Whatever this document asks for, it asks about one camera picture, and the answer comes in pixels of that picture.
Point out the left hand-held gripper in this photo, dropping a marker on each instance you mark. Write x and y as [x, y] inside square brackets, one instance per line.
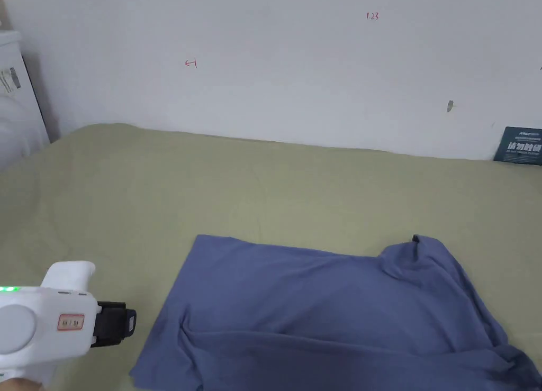
[38, 319]

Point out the person's left hand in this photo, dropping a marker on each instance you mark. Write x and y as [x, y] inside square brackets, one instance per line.
[17, 384]

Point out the bed with pale green sheet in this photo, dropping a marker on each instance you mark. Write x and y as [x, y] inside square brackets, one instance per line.
[169, 188]

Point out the white washing machine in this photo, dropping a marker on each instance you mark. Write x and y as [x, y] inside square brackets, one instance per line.
[17, 99]

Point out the blue shirt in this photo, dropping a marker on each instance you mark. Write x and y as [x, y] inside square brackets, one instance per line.
[330, 319]

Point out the dark sign card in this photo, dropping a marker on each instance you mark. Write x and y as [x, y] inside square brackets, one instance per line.
[520, 146]

